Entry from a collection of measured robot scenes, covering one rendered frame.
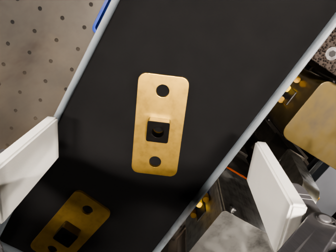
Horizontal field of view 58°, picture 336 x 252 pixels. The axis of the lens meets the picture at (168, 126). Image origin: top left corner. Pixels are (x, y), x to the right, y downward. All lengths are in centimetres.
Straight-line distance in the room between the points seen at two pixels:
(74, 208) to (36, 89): 53
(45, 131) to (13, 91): 62
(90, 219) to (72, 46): 50
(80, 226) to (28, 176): 13
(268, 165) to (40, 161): 13
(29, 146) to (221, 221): 24
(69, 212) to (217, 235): 16
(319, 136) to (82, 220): 25
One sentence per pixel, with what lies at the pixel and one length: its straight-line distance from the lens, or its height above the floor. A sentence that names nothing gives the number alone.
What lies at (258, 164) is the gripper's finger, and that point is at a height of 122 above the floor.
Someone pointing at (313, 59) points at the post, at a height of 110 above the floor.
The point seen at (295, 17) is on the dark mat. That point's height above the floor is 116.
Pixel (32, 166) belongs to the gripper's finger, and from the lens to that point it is 18.
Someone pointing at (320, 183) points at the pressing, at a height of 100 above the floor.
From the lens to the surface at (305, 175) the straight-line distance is 39.
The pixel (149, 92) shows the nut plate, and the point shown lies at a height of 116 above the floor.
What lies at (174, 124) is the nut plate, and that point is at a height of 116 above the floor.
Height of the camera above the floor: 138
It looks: 69 degrees down
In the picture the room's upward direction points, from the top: 173 degrees counter-clockwise
